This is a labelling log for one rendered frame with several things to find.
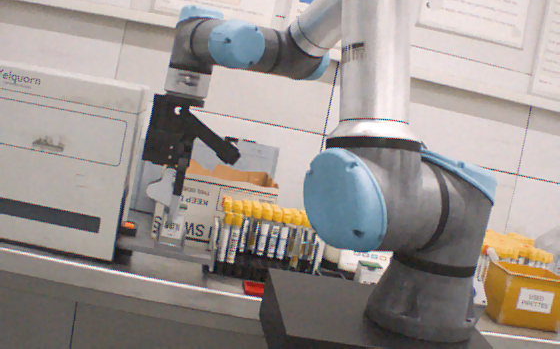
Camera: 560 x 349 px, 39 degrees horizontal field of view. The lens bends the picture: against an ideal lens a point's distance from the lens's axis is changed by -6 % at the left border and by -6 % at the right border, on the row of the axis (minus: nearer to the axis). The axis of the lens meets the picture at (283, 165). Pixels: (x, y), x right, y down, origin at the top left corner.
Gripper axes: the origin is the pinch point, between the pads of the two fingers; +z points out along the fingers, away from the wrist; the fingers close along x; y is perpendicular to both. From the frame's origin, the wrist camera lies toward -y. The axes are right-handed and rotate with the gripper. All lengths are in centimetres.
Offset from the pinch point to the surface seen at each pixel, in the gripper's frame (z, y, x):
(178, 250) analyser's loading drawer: 5.3, -1.6, 2.7
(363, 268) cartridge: 3.7, -34.5, -2.6
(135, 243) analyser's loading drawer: 5.6, 5.7, 2.2
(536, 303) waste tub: 5, -68, 1
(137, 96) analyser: -18.7, 9.7, 4.3
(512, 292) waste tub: 3, -63, 1
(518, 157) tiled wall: -21, -83, -60
